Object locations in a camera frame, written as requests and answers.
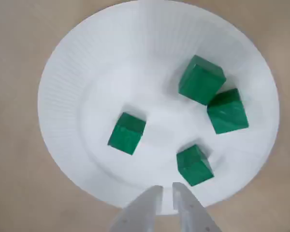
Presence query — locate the green cube block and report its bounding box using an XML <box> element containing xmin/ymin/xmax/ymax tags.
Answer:
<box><xmin>178</xmin><ymin>55</ymin><xmax>227</xmax><ymax>106</ymax></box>
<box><xmin>206</xmin><ymin>88</ymin><xmax>249</xmax><ymax>135</ymax></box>
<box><xmin>107</xmin><ymin>112</ymin><xmax>147</xmax><ymax>156</ymax></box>
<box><xmin>176</xmin><ymin>144</ymin><xmax>215</xmax><ymax>187</ymax></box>

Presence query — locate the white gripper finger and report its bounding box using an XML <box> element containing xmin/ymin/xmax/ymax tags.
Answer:
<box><xmin>108</xmin><ymin>185</ymin><xmax>164</xmax><ymax>232</ymax></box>
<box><xmin>172</xmin><ymin>182</ymin><xmax>217</xmax><ymax>232</ymax></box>

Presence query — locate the white paper plate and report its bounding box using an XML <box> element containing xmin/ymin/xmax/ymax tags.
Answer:
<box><xmin>37</xmin><ymin>0</ymin><xmax>280</xmax><ymax>216</ymax></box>

